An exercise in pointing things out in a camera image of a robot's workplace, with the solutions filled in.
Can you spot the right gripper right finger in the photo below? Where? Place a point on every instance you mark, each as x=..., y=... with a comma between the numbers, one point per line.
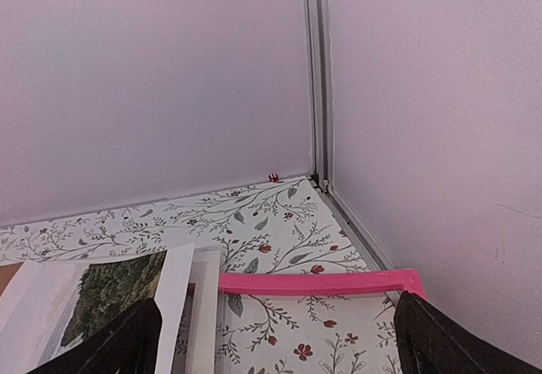
x=428, y=341

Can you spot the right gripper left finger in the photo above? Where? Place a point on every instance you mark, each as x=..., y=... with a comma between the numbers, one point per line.
x=128, y=344

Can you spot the landscape photo with white mat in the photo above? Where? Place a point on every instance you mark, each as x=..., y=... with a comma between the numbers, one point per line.
x=48, y=309

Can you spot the white passe-partout mat board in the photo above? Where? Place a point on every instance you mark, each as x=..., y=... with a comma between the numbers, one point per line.
x=196, y=339

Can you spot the pink picture frame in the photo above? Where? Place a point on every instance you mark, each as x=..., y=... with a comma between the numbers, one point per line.
x=323, y=284

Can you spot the brown frame backing board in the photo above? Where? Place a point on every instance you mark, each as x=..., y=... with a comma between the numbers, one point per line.
x=8, y=278

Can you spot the floral patterned table mat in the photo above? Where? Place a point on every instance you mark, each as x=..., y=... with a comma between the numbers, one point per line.
x=272, y=228

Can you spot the right aluminium corner post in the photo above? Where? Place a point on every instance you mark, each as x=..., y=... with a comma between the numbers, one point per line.
x=323, y=136

